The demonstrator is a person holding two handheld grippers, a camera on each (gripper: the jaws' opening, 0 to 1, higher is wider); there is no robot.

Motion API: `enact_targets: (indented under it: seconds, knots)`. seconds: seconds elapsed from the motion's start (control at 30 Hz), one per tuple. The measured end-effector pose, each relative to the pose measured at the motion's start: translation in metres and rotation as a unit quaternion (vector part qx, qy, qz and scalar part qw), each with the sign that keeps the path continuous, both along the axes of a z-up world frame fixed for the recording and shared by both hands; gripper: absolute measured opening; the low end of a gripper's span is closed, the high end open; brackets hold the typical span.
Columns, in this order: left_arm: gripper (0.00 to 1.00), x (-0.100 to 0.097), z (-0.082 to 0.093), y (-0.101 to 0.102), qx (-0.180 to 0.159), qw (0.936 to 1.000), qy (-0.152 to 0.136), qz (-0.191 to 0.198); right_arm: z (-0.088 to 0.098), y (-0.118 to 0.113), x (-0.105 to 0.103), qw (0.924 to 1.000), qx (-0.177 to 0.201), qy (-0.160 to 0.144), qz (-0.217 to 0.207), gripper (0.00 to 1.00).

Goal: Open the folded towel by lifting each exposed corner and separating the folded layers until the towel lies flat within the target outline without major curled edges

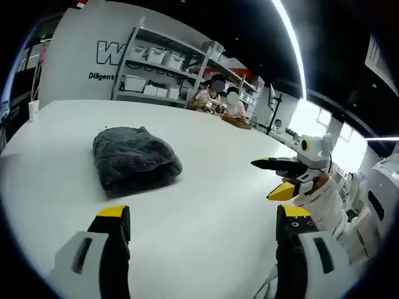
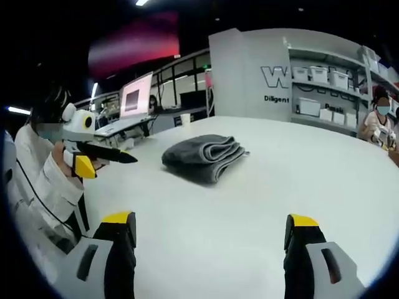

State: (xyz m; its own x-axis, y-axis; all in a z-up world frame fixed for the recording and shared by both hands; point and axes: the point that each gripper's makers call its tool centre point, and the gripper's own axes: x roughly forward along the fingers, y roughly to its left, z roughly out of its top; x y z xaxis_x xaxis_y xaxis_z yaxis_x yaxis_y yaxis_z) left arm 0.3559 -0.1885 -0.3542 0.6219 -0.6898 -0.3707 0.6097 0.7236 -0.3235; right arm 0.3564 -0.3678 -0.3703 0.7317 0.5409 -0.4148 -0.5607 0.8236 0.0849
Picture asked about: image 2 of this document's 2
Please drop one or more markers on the black monitor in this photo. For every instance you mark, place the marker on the black monitor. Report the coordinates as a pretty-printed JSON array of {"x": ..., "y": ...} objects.
[{"x": 192, "y": 99}]

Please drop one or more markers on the grey standing desk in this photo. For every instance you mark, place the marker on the grey standing desk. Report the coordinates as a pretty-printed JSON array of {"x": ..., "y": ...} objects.
[{"x": 124, "y": 127}]

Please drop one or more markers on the grey shelf unit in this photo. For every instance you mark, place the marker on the grey shelf unit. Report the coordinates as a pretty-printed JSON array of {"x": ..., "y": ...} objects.
[{"x": 358, "y": 102}]

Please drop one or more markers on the person's torso in white clothing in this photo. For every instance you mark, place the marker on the person's torso in white clothing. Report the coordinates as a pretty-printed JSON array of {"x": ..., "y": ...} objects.
[{"x": 28, "y": 146}]

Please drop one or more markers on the group of white storage boxes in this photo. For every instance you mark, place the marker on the group of white storage boxes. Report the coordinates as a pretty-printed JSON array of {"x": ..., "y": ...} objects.
[{"x": 318, "y": 76}]

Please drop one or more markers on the white lettered partition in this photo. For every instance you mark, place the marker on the white lettered partition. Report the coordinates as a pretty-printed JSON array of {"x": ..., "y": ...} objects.
[{"x": 237, "y": 74}]

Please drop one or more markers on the pink lit monitor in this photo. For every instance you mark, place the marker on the pink lit monitor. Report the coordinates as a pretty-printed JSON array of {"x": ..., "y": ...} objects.
[{"x": 135, "y": 96}]

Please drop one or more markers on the person's left hand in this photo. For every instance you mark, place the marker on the person's left hand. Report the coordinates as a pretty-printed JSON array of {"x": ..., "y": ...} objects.
[{"x": 58, "y": 154}]

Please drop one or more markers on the white paper cup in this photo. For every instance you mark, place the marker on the white paper cup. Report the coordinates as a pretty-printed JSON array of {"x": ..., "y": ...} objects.
[{"x": 185, "y": 119}]

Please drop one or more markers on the person's head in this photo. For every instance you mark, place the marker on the person's head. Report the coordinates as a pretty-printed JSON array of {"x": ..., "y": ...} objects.
[{"x": 50, "y": 106}]

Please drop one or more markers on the large red display screen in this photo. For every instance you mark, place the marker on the large red display screen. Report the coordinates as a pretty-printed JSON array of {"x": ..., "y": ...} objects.
[{"x": 134, "y": 46}]

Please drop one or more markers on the grey towel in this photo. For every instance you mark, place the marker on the grey towel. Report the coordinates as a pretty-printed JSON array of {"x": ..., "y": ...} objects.
[{"x": 202, "y": 157}]

